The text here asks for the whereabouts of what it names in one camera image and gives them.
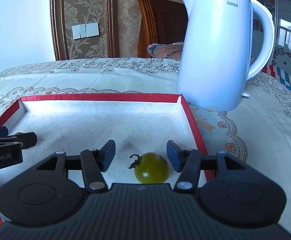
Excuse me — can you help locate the pink patterned pillow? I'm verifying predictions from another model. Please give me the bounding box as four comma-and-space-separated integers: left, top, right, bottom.
147, 42, 183, 60

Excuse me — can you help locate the white electric kettle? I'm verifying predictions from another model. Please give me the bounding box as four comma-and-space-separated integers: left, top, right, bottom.
177, 0, 274, 112

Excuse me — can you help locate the colourful striped bedding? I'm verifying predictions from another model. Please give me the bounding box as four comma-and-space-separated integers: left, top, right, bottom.
261, 65, 291, 91

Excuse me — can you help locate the red shallow cardboard tray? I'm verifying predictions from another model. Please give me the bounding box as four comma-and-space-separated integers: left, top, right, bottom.
0, 93, 207, 187

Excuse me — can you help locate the white embroidered tablecloth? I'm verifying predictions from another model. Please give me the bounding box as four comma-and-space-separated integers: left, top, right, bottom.
0, 58, 291, 232

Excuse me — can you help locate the green cherry tomato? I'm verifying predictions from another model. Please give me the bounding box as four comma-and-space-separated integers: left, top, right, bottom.
128, 152, 169, 184

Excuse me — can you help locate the white wall switch panel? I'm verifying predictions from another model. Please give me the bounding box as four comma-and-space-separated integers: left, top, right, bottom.
72, 22, 100, 40

